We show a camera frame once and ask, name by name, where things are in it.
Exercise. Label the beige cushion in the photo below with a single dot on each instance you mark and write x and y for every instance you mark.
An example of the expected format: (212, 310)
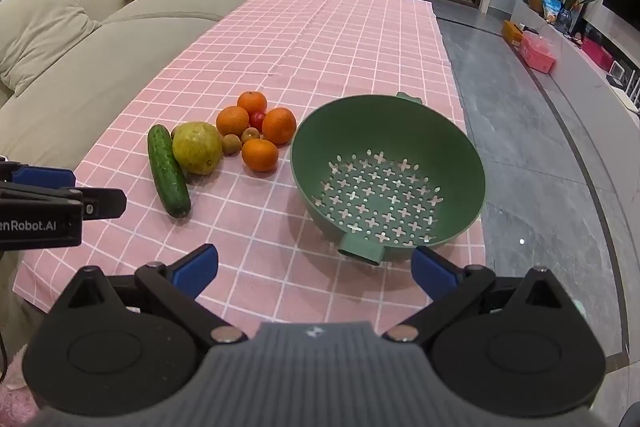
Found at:
(40, 32)

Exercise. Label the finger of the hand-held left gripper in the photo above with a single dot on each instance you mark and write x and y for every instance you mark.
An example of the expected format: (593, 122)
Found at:
(45, 178)
(105, 203)

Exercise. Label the small white frame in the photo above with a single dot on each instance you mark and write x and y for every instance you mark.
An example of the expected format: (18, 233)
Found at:
(620, 73)

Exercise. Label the pink storage box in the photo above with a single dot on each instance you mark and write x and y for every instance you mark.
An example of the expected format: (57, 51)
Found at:
(537, 52)

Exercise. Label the orange box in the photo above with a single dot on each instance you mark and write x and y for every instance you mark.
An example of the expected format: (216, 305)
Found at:
(512, 33)

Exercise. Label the green plastic colander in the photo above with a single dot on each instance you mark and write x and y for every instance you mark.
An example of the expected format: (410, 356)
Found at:
(450, 167)

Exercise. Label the blue snack bag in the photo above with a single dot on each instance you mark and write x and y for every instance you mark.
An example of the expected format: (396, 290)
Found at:
(551, 7)

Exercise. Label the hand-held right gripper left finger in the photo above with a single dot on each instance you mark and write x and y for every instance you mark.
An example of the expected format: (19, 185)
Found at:
(197, 268)

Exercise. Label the pink checked tablecloth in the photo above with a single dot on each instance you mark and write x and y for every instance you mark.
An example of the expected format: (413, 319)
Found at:
(325, 57)

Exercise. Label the white television cabinet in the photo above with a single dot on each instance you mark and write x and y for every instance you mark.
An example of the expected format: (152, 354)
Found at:
(575, 57)

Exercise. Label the green cucumber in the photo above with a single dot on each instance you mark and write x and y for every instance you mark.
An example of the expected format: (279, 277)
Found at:
(167, 172)

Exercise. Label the orange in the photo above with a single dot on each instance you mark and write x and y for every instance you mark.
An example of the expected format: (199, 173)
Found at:
(231, 121)
(279, 125)
(260, 155)
(251, 102)

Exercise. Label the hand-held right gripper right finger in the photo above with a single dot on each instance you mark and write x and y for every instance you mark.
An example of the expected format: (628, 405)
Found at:
(430, 269)

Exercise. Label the small red tomato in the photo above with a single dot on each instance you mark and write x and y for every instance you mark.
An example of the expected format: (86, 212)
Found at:
(257, 120)

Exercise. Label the beige sofa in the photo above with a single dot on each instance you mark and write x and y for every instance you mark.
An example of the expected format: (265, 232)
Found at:
(75, 72)

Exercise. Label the yellow-green pear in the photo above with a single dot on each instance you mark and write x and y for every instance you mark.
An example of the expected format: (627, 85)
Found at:
(197, 149)

